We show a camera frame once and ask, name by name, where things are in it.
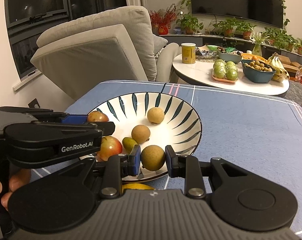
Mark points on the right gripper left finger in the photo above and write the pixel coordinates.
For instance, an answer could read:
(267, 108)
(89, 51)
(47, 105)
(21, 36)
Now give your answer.
(114, 169)

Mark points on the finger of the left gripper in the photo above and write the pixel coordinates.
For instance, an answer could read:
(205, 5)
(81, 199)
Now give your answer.
(107, 128)
(75, 119)

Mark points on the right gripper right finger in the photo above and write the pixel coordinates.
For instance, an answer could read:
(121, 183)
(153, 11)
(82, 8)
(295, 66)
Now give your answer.
(189, 169)

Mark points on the large yellow citrus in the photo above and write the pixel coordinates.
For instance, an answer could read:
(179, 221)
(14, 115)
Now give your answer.
(136, 186)

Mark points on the brown longan fruit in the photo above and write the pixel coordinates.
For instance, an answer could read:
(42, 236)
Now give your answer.
(152, 158)

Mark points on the red yellow apple in bowl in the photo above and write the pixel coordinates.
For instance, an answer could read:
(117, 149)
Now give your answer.
(109, 146)

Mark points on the small green fruit in bowl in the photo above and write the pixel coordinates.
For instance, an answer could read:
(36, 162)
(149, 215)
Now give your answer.
(128, 144)

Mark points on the hand of operator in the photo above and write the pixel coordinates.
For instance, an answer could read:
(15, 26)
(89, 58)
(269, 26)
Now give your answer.
(17, 180)

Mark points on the brown longan near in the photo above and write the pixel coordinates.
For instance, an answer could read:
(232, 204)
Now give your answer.
(140, 134)

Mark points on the brown longan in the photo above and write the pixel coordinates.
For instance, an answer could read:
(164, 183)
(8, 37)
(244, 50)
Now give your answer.
(155, 115)
(140, 134)

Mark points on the white bowl with dark stripes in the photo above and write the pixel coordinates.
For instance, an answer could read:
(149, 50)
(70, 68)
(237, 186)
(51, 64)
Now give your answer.
(181, 127)

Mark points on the brown longan far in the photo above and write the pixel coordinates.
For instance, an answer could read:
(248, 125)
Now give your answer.
(155, 115)

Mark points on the blue striped tablecloth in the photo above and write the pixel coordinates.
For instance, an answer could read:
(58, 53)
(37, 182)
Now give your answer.
(262, 134)

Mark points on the beige recliner armchair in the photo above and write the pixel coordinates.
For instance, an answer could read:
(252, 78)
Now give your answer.
(116, 44)

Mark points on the round white coffee table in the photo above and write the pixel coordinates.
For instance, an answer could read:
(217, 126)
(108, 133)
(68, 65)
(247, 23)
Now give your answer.
(200, 74)

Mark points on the tray of green apples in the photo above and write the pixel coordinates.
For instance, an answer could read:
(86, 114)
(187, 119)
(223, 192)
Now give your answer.
(225, 71)

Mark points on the teal bowl of longans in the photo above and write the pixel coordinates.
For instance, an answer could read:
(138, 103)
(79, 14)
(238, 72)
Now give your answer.
(257, 72)

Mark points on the grey blue snack bowl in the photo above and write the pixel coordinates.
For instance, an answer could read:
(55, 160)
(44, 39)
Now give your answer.
(229, 57)

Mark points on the yellow canister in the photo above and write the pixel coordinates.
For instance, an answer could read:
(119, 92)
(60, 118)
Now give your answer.
(188, 53)

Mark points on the orange plate of fruit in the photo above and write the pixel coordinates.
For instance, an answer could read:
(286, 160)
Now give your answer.
(248, 56)

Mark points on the bunch of bananas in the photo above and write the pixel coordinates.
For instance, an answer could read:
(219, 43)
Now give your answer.
(280, 72)

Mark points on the potted plant left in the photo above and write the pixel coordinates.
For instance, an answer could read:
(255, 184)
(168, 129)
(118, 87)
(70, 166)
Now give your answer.
(189, 24)

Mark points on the glass vase with plant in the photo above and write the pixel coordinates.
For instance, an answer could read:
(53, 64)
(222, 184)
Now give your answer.
(259, 38)

